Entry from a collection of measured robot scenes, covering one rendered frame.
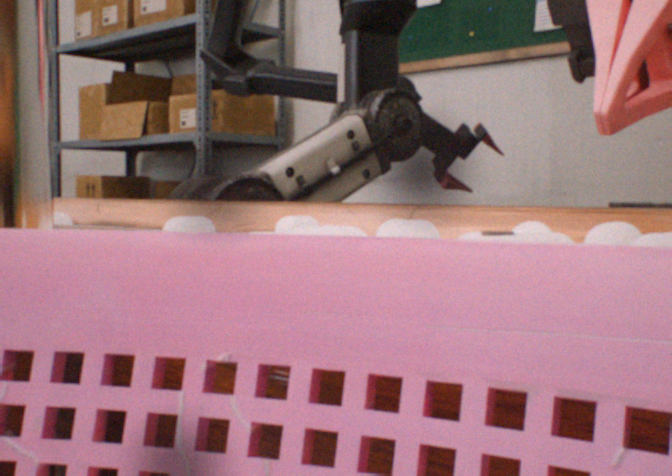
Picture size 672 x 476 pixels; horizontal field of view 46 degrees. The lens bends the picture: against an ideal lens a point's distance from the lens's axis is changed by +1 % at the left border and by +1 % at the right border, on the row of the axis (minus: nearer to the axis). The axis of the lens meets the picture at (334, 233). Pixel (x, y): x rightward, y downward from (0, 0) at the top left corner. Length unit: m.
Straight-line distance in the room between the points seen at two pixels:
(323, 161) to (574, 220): 0.62
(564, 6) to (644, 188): 2.01
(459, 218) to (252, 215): 0.18
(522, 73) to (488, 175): 0.34
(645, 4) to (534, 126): 2.19
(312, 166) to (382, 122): 0.15
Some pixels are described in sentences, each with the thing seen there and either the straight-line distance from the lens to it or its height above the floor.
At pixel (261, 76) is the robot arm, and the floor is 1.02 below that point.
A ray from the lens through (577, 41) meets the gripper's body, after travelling 0.49.
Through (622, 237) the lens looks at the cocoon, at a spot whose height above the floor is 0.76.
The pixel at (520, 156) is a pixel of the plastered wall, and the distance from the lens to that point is 2.63.
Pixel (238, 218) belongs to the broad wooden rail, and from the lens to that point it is 0.62.
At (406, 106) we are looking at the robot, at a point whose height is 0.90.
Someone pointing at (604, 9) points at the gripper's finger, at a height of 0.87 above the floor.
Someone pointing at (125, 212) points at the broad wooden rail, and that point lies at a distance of 0.73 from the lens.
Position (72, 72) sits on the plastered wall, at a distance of 4.71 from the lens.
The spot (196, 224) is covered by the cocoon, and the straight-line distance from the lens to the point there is 0.47.
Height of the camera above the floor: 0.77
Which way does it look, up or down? 3 degrees down
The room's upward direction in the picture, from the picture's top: straight up
